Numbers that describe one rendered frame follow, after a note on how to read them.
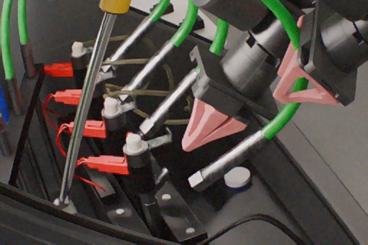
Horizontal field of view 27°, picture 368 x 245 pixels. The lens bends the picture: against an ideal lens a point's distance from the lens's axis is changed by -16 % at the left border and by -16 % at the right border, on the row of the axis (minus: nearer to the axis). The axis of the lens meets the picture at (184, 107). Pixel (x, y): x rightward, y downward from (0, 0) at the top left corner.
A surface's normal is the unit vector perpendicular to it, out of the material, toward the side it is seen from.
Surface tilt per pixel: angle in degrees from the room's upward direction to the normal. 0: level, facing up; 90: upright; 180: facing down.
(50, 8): 90
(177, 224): 0
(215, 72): 44
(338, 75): 49
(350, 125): 0
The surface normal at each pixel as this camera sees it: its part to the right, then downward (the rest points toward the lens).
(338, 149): -0.14, -0.80
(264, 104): 0.58, -0.71
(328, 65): 0.57, -0.40
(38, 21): 0.38, 0.49
